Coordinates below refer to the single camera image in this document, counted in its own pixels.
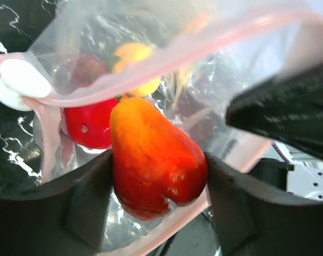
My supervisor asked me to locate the pink zip top bag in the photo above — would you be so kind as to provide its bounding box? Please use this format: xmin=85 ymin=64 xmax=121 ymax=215
xmin=0 ymin=1 xmax=323 ymax=255

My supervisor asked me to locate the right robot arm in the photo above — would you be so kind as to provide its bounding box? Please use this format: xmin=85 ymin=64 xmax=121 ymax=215
xmin=225 ymin=63 xmax=323 ymax=201

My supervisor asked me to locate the red apple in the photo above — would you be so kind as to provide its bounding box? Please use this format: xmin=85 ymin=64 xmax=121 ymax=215
xmin=63 ymin=98 xmax=119 ymax=149

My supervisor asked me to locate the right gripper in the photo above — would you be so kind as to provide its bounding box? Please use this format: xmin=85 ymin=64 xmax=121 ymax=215
xmin=225 ymin=63 xmax=323 ymax=161

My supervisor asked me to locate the yellow pink peach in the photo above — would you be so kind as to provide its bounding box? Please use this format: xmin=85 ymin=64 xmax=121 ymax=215
xmin=112 ymin=42 xmax=162 ymax=98

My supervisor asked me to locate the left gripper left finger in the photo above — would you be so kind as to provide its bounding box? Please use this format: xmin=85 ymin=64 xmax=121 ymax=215
xmin=0 ymin=151 xmax=113 ymax=255

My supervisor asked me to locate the black marble pattern mat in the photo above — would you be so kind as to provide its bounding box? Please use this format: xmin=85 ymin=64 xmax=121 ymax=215
xmin=0 ymin=0 xmax=57 ymax=196

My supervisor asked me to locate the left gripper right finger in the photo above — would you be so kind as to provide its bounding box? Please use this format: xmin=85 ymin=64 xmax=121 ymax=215
xmin=205 ymin=154 xmax=323 ymax=255

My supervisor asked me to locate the red yellow mango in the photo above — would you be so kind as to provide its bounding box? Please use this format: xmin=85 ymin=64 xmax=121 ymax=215
xmin=110 ymin=98 xmax=208 ymax=221

